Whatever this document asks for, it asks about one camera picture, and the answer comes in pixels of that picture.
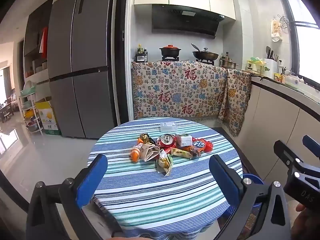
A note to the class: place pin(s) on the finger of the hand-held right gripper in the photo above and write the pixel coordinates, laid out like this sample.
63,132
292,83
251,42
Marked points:
287,156
308,142

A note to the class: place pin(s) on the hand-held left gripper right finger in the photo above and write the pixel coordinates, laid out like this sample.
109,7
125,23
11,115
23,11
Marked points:
225,182

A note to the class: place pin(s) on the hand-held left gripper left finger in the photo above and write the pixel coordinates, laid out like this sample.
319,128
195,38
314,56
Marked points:
91,182

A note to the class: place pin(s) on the blue plastic waste basket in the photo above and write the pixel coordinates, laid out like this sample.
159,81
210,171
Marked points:
255,176

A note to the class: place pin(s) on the red packet with blue print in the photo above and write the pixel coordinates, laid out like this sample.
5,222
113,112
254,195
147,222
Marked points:
201,145

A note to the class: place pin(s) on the small orange bottle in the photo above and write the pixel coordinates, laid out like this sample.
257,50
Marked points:
135,153

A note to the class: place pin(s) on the green and white milk carton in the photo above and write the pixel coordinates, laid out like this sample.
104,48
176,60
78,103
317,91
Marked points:
184,140

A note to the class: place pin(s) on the green and yellow snack packet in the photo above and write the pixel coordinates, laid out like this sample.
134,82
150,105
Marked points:
165,163

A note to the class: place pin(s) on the floral paper cup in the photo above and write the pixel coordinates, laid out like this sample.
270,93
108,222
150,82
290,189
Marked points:
149,152

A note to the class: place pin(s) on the gold foil wrapper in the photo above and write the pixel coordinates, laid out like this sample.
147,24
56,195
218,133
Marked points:
146,138

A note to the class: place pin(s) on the crushed red can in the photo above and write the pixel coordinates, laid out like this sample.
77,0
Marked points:
165,140

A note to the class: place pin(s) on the clear plastic box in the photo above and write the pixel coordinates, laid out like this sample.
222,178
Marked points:
168,127

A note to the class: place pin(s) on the person's right hand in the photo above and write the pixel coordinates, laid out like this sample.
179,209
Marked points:
310,221

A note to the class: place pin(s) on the white kitchen counter cabinets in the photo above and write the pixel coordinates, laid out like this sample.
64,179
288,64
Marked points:
275,115

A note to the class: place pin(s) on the round table with striped tablecloth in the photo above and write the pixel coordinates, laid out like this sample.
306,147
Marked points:
150,192

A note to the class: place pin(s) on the yellow and white cardboard box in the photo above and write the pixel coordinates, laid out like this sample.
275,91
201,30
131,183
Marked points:
48,118

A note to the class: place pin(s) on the small patterned cloth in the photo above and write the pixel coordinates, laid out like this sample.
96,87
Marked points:
235,100

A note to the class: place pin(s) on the white knife holder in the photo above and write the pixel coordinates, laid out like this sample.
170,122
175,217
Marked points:
271,66

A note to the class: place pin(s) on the pale yellow kitchen container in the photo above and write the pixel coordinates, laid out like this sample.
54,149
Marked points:
253,66

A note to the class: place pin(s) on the white storage rack with bowls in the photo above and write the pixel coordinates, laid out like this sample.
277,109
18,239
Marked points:
30,105

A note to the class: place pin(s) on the window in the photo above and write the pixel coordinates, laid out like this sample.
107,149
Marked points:
306,42

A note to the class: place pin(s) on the large patterned cloth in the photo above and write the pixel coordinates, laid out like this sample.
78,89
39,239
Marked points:
175,90

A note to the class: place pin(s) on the steel pot with lid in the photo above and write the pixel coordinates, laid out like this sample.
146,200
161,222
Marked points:
228,63

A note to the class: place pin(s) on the hanging cream paper bag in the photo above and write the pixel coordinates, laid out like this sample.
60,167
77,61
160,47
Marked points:
276,31

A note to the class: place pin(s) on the grey refrigerator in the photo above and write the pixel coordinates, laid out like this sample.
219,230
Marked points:
82,62

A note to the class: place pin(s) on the dark wok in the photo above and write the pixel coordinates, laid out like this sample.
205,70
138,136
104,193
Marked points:
205,54

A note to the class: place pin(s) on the condiment bottle rack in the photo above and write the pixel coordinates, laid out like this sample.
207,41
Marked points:
141,55

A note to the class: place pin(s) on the black clay pot red lid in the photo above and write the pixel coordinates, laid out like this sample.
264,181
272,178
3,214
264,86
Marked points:
170,51

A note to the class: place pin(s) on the black range hood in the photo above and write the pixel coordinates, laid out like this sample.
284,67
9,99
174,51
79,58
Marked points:
185,20

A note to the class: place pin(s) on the wall shelf unit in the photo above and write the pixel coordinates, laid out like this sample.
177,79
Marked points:
35,55

